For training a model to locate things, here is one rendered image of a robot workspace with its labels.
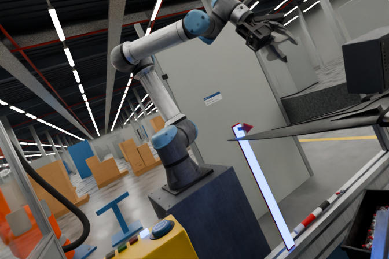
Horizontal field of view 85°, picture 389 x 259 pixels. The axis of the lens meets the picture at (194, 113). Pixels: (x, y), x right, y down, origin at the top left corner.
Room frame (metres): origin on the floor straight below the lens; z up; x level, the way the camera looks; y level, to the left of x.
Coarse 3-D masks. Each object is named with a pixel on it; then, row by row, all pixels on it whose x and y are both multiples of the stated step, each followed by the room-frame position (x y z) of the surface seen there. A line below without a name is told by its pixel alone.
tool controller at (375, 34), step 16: (368, 32) 0.84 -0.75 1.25; (384, 32) 0.73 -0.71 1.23; (352, 48) 0.75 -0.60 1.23; (368, 48) 0.71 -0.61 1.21; (384, 48) 0.69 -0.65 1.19; (352, 64) 0.77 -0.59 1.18; (368, 64) 0.73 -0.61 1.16; (384, 64) 0.71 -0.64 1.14; (352, 80) 0.79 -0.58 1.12; (368, 80) 0.74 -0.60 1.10; (384, 80) 0.72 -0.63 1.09
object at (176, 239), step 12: (168, 216) 0.48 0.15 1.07; (180, 228) 0.40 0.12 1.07; (144, 240) 0.42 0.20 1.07; (156, 240) 0.40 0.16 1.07; (168, 240) 0.38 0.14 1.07; (180, 240) 0.39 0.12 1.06; (120, 252) 0.42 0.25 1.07; (132, 252) 0.40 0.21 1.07; (144, 252) 0.38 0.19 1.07; (156, 252) 0.37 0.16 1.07; (168, 252) 0.38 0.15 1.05; (180, 252) 0.39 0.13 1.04; (192, 252) 0.39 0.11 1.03
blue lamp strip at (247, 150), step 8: (240, 136) 0.51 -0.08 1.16; (240, 144) 0.51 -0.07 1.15; (248, 144) 0.51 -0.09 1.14; (248, 152) 0.51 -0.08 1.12; (248, 160) 0.51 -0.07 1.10; (256, 168) 0.51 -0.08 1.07; (256, 176) 0.51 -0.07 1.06; (264, 184) 0.51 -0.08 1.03; (264, 192) 0.51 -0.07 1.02; (272, 200) 0.51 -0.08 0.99; (272, 208) 0.51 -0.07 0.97; (280, 216) 0.51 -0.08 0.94; (280, 224) 0.51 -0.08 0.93; (288, 232) 0.51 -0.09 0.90; (288, 240) 0.51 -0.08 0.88; (288, 248) 0.51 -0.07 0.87
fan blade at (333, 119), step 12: (384, 96) 0.26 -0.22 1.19; (348, 108) 0.27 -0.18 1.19; (360, 108) 0.25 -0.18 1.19; (372, 108) 0.22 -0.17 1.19; (384, 108) 0.21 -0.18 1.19; (312, 120) 0.31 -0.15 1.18; (324, 120) 0.27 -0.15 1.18; (336, 120) 0.25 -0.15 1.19; (348, 120) 0.23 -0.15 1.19; (360, 120) 0.22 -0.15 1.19; (372, 120) 0.21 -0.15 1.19; (264, 132) 0.36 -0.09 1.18; (276, 132) 0.32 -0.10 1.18; (288, 132) 0.29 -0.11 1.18; (300, 132) 0.27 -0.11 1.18; (312, 132) 0.25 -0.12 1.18
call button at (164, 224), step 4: (164, 220) 0.44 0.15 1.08; (168, 220) 0.44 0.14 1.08; (156, 224) 0.44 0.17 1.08; (160, 224) 0.43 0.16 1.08; (164, 224) 0.42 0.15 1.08; (168, 224) 0.42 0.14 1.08; (152, 228) 0.43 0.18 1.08; (156, 228) 0.42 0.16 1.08; (160, 228) 0.41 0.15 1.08; (164, 228) 0.41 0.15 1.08; (168, 228) 0.42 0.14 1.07; (152, 232) 0.42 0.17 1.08; (156, 232) 0.41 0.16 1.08; (160, 232) 0.41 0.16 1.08; (164, 232) 0.41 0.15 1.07
